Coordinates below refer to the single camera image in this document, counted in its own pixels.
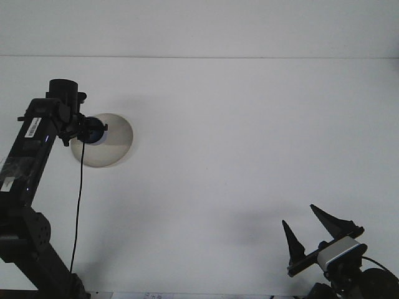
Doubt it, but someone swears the pale blue cup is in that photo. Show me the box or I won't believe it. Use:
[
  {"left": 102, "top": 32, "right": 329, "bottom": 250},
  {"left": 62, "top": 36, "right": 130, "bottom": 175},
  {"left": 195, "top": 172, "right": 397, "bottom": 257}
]
[{"left": 89, "top": 129, "right": 109, "bottom": 146}]

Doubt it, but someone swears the pale round plate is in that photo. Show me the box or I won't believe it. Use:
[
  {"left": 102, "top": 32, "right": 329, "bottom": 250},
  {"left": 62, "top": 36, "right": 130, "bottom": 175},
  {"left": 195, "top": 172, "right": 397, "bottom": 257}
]
[{"left": 70, "top": 113, "right": 135, "bottom": 169}]

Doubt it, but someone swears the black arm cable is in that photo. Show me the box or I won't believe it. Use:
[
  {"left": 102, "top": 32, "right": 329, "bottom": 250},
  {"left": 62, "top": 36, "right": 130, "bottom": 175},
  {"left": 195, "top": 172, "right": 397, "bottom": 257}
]
[
  {"left": 360, "top": 255, "right": 391, "bottom": 272},
  {"left": 69, "top": 140, "right": 87, "bottom": 277}
]

